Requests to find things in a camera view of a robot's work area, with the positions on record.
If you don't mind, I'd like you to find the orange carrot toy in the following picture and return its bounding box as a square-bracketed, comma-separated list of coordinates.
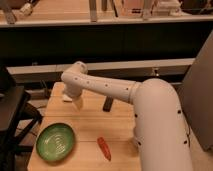
[97, 137, 111, 161]

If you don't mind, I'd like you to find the white sponge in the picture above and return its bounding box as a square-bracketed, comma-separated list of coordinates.
[62, 94, 73, 102]

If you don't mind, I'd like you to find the grey metal rail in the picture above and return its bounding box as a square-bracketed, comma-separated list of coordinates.
[8, 58, 194, 83]

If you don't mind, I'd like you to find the black side cart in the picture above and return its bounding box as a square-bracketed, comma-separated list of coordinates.
[0, 65, 42, 171]

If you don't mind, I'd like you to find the black rectangular block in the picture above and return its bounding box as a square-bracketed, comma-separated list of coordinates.
[103, 97, 113, 112]

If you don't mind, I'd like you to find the black cable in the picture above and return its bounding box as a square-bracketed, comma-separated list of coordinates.
[184, 116, 192, 149]

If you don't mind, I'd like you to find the green ribbed plate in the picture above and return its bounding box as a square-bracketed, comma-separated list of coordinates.
[36, 123, 76, 162]

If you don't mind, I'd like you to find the grey cabinet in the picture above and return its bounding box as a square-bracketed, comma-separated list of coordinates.
[178, 30, 213, 151]

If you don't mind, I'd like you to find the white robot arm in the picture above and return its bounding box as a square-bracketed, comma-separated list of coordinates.
[61, 61, 193, 171]

